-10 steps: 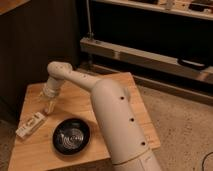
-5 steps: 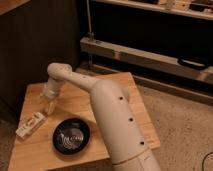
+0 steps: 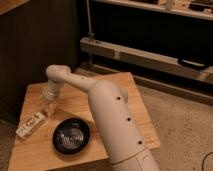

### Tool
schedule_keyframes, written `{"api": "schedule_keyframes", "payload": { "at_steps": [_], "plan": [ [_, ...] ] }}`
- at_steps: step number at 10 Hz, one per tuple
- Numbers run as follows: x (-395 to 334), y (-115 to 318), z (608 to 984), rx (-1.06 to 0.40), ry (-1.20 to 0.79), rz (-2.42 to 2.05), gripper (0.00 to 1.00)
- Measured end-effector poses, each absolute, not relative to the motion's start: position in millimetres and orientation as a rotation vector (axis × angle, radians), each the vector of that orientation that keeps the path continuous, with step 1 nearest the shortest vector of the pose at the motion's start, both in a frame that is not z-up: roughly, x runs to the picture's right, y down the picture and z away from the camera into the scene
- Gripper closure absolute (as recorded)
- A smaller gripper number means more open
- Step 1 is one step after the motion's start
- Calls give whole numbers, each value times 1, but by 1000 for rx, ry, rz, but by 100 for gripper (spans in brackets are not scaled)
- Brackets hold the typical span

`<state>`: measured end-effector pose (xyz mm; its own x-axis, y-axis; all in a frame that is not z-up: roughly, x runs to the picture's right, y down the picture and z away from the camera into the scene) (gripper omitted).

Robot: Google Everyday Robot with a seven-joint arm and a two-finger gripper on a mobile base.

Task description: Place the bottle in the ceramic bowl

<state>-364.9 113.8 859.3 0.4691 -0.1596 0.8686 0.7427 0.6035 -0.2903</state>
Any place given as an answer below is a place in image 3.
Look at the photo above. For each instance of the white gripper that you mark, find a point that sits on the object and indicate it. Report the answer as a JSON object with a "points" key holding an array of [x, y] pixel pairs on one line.
{"points": [[50, 93]]}

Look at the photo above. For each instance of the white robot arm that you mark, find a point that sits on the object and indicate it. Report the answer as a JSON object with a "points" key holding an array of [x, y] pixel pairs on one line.
{"points": [[122, 139]]}

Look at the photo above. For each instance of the white bottle with round cap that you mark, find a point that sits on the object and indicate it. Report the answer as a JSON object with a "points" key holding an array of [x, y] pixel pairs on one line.
{"points": [[30, 126]]}

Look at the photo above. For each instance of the black ceramic bowl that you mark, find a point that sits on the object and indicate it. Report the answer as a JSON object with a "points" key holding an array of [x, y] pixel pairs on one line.
{"points": [[71, 136]]}

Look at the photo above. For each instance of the vertical metal pole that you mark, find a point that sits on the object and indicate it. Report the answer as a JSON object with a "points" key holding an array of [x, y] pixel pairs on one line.
{"points": [[90, 32]]}

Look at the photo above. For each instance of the upper wooden shelf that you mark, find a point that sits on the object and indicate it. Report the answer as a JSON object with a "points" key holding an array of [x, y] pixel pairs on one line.
{"points": [[178, 7]]}

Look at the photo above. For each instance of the metal shelf rail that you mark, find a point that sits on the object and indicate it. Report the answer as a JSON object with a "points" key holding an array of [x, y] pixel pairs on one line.
{"points": [[144, 59]]}

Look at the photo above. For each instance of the black object on rail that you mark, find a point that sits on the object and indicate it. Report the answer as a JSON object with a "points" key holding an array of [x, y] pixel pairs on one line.
{"points": [[190, 64]]}

